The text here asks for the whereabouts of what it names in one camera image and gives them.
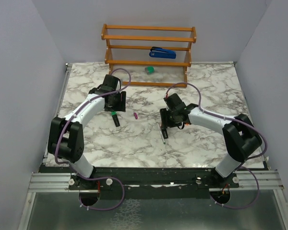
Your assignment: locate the black green highlighter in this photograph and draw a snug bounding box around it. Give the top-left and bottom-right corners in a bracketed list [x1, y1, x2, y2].
[111, 112, 120, 127]

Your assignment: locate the thin white green pen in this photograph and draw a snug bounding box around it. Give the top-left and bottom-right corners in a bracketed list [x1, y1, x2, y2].
[157, 122, 166, 145]

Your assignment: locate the black orange highlighter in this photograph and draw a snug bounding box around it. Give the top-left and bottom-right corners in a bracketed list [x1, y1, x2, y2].
[161, 128, 168, 139]

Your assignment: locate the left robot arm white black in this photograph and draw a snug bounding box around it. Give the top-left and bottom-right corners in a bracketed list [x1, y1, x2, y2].
[48, 74, 126, 189]

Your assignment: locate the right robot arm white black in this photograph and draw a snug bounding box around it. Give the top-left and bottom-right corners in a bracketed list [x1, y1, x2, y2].
[160, 93, 262, 187]

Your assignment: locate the green tape dispenser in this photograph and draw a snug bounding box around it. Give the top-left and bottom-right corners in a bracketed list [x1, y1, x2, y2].
[144, 66, 155, 74]

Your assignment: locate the wooden shelf rack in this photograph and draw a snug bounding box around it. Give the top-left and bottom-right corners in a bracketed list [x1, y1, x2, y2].
[101, 23, 197, 82]

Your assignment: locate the blue stapler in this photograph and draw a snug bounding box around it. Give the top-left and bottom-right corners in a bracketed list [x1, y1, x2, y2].
[149, 46, 176, 59]

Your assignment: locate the black mounting base rail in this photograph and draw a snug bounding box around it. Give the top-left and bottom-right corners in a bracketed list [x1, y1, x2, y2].
[69, 167, 239, 200]

